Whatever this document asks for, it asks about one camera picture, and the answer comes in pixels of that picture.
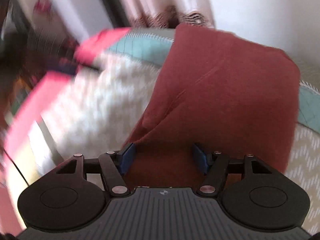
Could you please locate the dark red knit sweater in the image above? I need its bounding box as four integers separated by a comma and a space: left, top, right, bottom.
124, 24, 300, 188

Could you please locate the patterned bed quilt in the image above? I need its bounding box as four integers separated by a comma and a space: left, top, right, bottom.
10, 27, 320, 233

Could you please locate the pink bed sheet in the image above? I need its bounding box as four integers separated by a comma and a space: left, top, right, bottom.
0, 27, 131, 235

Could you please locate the pink lace-trimmed curtain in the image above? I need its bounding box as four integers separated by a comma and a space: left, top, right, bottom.
120, 0, 215, 29

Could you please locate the dark wooden furniture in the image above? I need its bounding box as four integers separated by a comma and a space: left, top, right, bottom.
102, 0, 130, 28

